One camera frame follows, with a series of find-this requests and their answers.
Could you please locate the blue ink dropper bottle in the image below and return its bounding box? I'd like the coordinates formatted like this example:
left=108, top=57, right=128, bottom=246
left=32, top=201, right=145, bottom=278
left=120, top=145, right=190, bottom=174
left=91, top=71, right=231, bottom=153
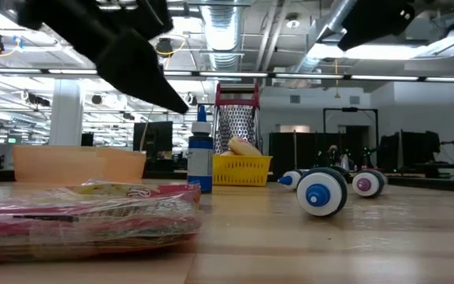
left=277, top=169, right=305, bottom=191
left=187, top=104, right=214, bottom=194
left=296, top=166, right=348, bottom=218

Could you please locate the black computer monitor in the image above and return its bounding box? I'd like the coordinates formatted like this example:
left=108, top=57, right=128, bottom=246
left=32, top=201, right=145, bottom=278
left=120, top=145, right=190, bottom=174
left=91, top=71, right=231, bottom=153
left=132, top=121, right=174, bottom=161

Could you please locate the pink frosted toy donut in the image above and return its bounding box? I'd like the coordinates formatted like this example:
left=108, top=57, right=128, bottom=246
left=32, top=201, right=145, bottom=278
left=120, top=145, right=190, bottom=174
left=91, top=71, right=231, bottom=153
left=226, top=136, right=263, bottom=157

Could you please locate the red popcorn packet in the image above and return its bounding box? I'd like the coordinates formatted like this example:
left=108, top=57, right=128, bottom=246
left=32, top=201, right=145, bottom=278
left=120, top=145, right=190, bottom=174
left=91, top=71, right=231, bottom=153
left=0, top=177, right=203, bottom=263

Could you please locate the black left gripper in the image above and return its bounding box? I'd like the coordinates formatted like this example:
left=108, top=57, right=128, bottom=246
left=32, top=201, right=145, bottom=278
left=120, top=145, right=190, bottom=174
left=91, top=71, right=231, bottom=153
left=16, top=0, right=190, bottom=116

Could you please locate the long led light bar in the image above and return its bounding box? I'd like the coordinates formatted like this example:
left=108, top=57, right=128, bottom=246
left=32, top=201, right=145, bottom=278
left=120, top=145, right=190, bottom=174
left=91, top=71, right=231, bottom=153
left=0, top=67, right=454, bottom=83

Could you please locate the black gantry frame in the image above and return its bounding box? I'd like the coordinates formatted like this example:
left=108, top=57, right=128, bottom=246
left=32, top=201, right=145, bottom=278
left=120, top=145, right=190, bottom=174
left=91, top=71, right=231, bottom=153
left=322, top=106, right=380, bottom=166

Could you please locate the metal box grater red handle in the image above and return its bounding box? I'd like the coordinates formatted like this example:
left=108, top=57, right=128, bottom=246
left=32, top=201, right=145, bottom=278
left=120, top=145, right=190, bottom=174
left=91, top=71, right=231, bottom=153
left=213, top=82, right=262, bottom=157

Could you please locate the black partition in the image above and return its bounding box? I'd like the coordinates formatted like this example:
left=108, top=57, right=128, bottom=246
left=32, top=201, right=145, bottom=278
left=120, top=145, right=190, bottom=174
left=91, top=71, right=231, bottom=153
left=268, top=132, right=370, bottom=177
left=380, top=130, right=441, bottom=170

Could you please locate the orange translucent plastic bin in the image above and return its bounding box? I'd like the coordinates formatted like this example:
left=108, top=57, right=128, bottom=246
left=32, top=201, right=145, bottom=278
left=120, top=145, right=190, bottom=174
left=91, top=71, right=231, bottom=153
left=13, top=144, right=147, bottom=185

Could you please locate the yellow perforated plastic basket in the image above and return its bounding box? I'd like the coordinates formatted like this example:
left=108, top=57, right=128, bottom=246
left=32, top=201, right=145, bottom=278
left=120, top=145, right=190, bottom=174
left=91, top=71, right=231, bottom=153
left=212, top=154, right=274, bottom=187

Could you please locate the white building column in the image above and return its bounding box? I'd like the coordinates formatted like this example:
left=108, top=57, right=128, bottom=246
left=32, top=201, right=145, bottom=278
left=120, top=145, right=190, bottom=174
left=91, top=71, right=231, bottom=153
left=48, top=78, right=84, bottom=147

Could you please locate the silver ventilation duct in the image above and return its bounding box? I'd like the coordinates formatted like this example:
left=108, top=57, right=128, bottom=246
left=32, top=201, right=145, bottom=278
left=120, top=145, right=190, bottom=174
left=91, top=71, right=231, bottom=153
left=289, top=0, right=356, bottom=76
left=199, top=0, right=248, bottom=73

